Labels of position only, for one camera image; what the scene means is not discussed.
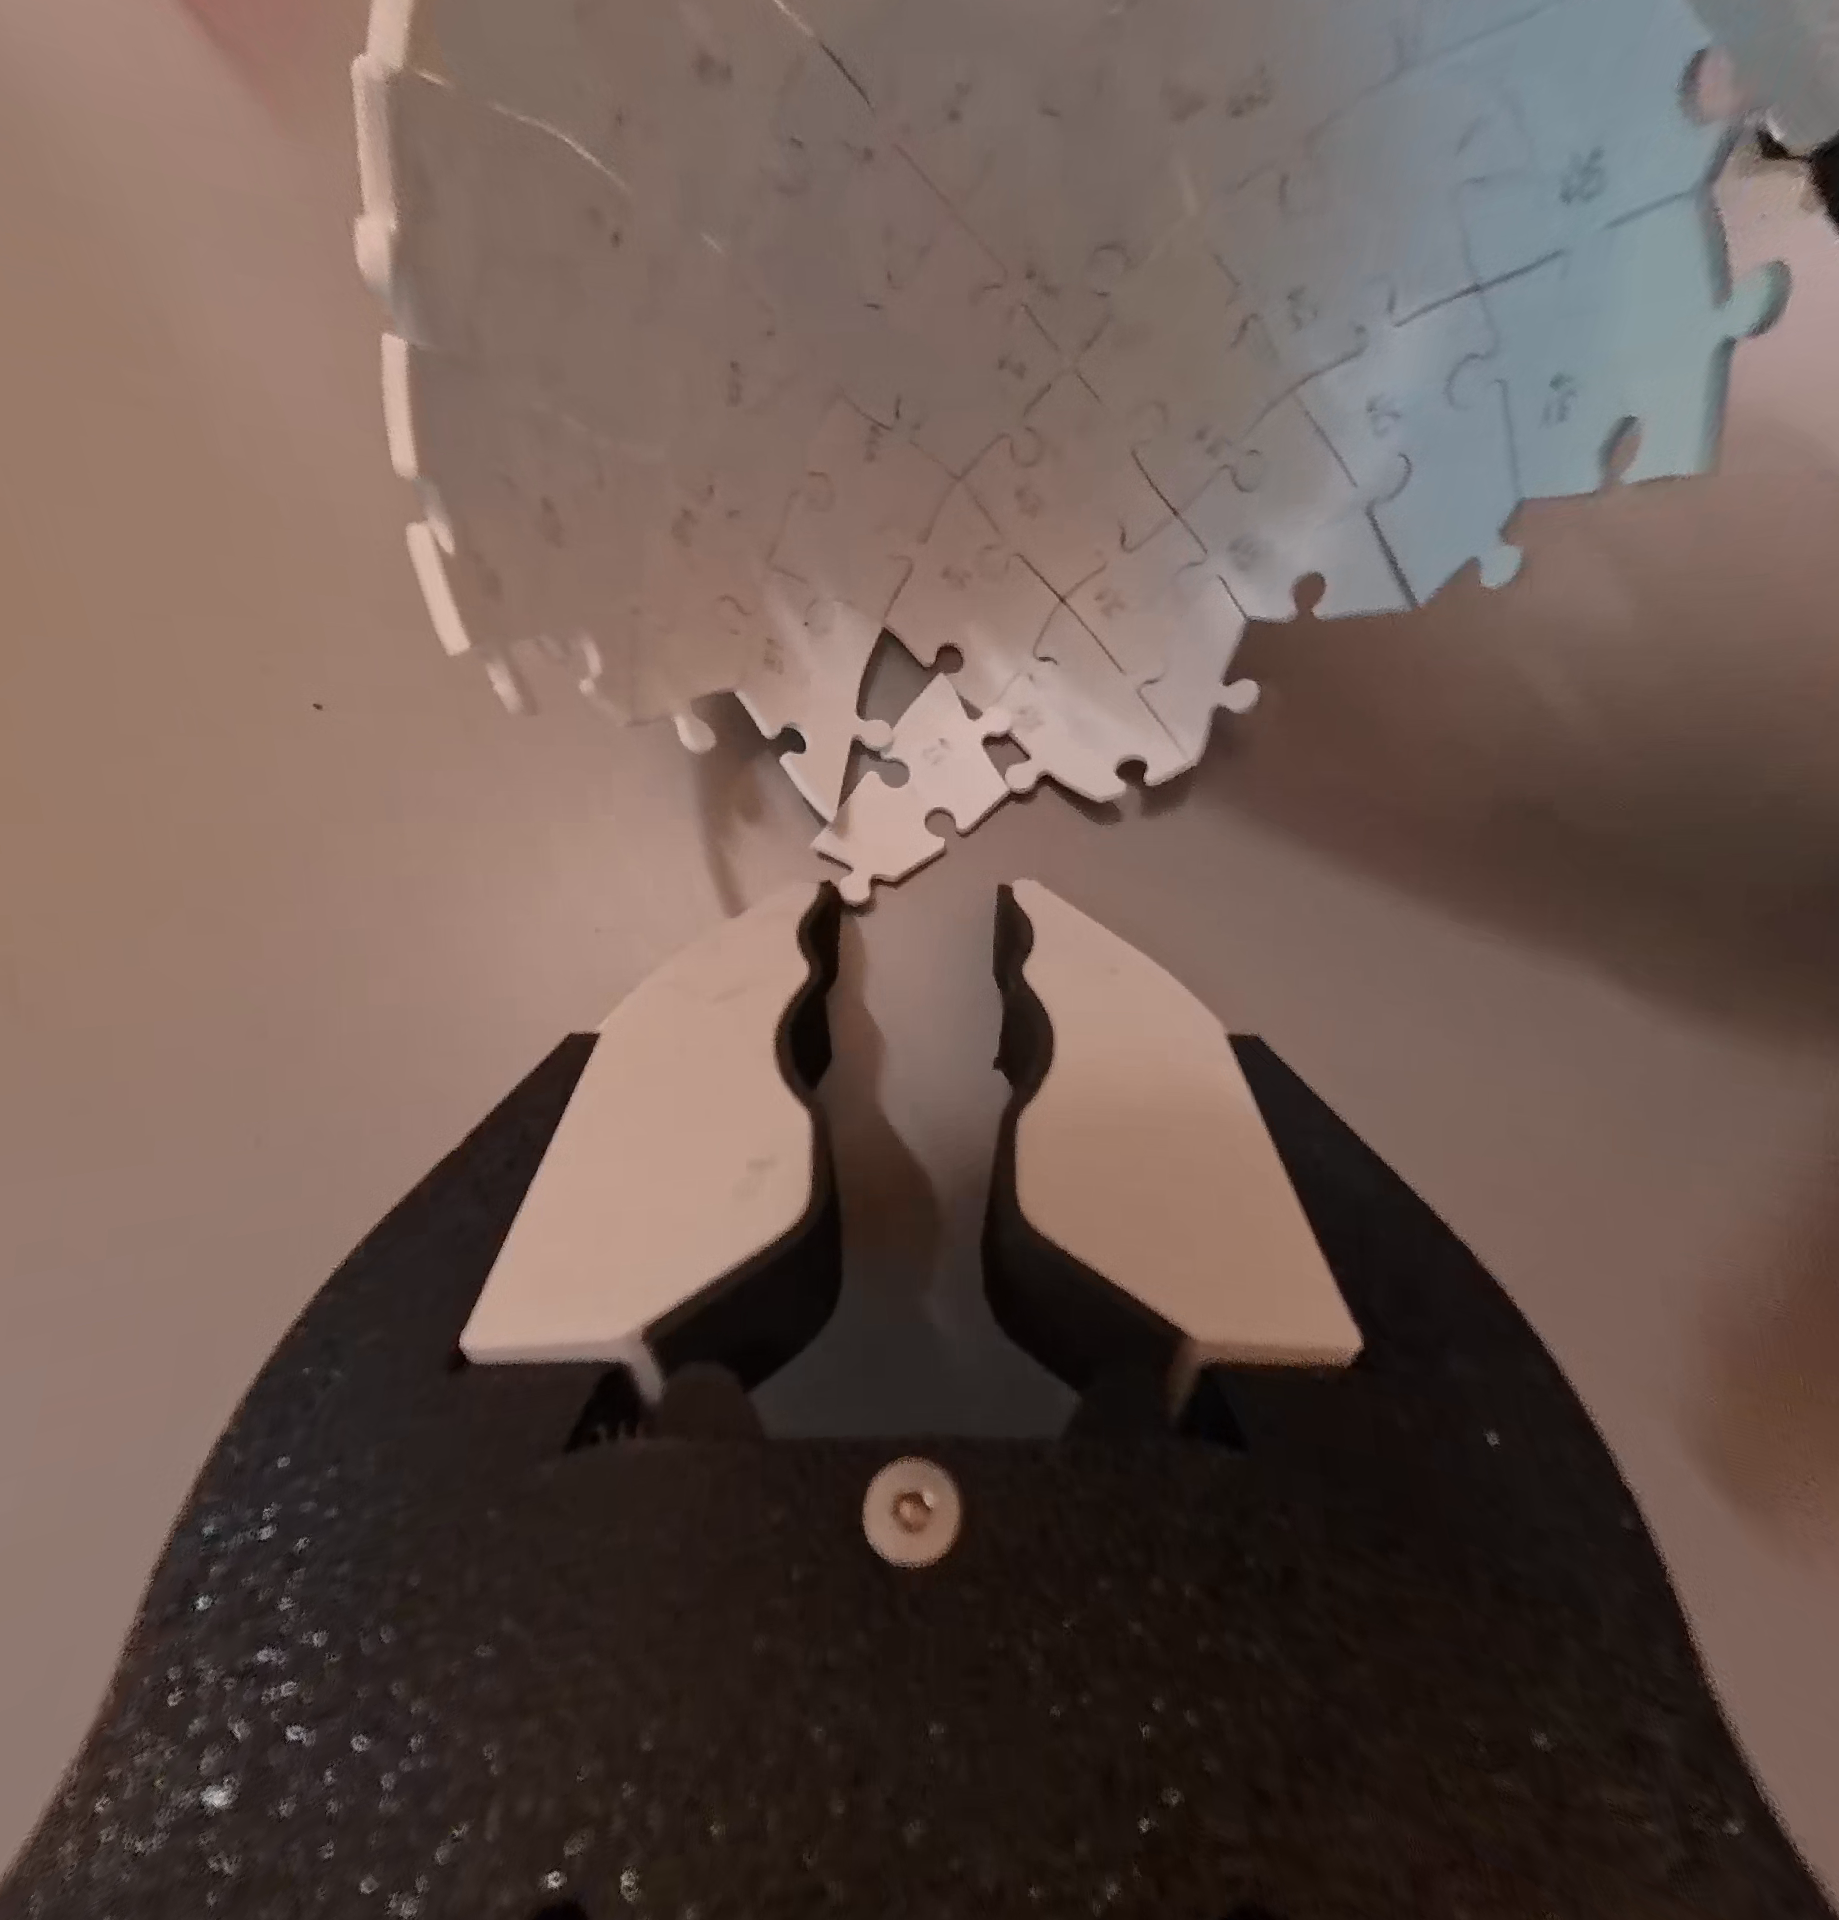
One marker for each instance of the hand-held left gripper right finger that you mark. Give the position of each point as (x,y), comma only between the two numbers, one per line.
(1161,1186)

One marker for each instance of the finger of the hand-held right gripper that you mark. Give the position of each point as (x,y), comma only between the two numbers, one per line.
(1819,75)

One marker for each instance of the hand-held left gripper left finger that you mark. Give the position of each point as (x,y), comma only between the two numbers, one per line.
(665,1186)

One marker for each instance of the single white jigsaw piece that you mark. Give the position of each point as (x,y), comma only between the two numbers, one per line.
(921,803)

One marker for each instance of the partly built puzzle ball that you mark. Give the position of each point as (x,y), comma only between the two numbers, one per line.
(935,300)

